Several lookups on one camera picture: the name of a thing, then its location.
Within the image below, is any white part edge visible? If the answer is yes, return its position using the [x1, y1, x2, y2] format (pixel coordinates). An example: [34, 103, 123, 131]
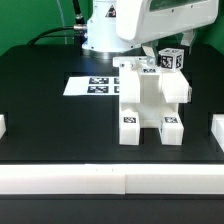
[211, 114, 224, 152]
[0, 114, 6, 139]

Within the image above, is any white part right edge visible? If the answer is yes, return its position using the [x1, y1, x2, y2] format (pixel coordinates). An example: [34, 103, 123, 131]
[211, 114, 224, 152]

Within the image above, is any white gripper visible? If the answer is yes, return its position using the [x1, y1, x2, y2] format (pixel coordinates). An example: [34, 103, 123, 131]
[116, 0, 219, 65]

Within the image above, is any white front barrier rail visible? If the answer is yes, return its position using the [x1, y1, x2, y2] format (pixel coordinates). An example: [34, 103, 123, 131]
[0, 164, 224, 195]

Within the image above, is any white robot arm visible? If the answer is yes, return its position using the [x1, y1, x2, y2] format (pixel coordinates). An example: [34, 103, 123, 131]
[82, 0, 219, 59]

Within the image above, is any white part left edge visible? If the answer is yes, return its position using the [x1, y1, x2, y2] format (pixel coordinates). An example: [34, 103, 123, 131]
[0, 114, 6, 139]

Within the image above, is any white chair seat part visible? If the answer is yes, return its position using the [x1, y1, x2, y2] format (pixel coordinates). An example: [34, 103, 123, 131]
[119, 71, 168, 128]

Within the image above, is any white chair back frame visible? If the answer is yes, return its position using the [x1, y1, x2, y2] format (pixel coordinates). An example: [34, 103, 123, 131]
[113, 56, 189, 103]

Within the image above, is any white marker base plate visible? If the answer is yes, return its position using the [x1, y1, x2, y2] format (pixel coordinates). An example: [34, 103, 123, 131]
[63, 76, 119, 96]

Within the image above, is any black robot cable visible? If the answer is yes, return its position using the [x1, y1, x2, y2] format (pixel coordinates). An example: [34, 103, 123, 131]
[27, 0, 88, 46]

